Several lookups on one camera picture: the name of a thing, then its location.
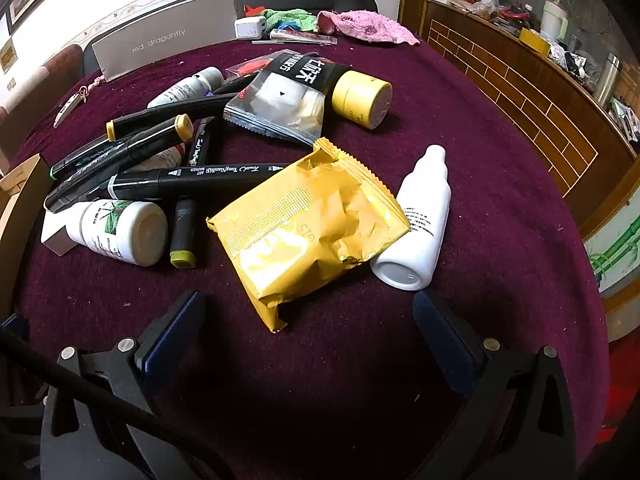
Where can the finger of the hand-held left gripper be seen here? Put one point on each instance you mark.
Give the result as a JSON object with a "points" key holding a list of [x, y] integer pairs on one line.
{"points": [[12, 322]]}

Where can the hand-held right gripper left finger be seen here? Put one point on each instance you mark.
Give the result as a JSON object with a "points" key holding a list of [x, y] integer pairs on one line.
{"points": [[169, 334]]}

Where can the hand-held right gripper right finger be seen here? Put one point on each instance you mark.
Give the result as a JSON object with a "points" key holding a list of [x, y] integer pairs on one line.
{"points": [[440, 335]]}

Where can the white wall plug charger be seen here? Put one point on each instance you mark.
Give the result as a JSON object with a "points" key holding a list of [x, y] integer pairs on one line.
{"points": [[55, 237]]}

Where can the black marker olive cap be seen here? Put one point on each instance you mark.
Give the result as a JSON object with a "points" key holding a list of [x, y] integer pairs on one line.
{"points": [[183, 230]]}

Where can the white dropper bottle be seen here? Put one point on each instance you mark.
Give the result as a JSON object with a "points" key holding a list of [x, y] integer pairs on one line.
{"points": [[420, 230]]}

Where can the white bottle green leaf label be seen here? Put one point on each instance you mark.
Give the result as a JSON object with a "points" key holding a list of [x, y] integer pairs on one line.
{"points": [[125, 232]]}

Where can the black marker grey cap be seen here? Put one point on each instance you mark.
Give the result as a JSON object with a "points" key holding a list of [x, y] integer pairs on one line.
{"points": [[200, 178]]}

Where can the yellow snack packet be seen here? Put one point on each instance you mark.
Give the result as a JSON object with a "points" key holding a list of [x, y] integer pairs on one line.
{"points": [[300, 230]]}

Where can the white bottle red label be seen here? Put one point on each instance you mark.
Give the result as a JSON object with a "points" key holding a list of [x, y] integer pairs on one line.
{"points": [[162, 157]]}

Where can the black marker yellow cap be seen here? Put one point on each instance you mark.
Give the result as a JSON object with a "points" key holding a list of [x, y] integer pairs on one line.
{"points": [[165, 112], [125, 159]]}

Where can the black marker white print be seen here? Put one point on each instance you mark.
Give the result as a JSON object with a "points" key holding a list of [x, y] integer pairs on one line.
{"points": [[200, 145]]}

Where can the white bottle grey cap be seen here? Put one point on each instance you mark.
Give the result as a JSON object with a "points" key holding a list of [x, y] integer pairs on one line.
{"points": [[187, 89]]}

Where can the yellow round jar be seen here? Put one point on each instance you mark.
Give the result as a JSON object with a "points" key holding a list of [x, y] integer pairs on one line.
{"points": [[357, 95]]}

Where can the black clear snack packet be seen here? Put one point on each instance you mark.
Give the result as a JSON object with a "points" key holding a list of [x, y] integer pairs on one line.
{"points": [[285, 100]]}

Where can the bamboo print panel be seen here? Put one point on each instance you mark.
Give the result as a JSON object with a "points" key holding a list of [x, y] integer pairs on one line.
{"points": [[615, 255]]}

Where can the red brown upholstered chair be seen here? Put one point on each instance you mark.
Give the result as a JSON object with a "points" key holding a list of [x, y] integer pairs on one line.
{"points": [[40, 85]]}

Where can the wooden counter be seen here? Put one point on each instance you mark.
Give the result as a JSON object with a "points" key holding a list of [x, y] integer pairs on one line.
{"points": [[525, 110]]}

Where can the black marker purple cap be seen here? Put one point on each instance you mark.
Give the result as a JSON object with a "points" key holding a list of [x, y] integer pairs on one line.
{"points": [[235, 85]]}

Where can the red black packet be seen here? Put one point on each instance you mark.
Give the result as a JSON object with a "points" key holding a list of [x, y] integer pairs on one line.
{"points": [[252, 66]]}

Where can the long grey box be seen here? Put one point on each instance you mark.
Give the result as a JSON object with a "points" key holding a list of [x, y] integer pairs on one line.
{"points": [[160, 35]]}

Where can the steel thermos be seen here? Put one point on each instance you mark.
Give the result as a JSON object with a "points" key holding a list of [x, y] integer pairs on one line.
{"points": [[607, 80]]}

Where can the yellow box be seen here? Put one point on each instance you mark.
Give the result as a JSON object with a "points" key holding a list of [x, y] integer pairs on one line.
{"points": [[534, 40]]}

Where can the pink cloth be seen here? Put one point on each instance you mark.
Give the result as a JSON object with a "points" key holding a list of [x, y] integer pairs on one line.
{"points": [[370, 27]]}

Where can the white usb charger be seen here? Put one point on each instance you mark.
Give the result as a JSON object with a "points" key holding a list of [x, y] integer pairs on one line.
{"points": [[247, 28]]}

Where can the clear pen packet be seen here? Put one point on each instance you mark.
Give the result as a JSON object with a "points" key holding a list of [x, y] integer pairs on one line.
{"points": [[295, 36]]}

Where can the blue small item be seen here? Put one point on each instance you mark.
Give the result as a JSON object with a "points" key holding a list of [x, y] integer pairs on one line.
{"points": [[290, 26]]}

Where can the red tool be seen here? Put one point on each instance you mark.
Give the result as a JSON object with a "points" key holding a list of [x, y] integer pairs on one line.
{"points": [[515, 12]]}

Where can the white cup green lid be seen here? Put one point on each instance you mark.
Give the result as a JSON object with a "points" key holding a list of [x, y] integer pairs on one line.
{"points": [[552, 22]]}

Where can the red small item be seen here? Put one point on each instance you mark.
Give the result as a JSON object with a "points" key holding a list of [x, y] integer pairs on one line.
{"points": [[252, 10]]}

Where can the green cloth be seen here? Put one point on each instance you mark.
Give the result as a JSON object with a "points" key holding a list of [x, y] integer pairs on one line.
{"points": [[287, 17]]}

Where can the small yellow wall plaque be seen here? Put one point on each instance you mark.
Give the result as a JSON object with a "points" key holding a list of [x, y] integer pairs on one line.
{"points": [[6, 57]]}

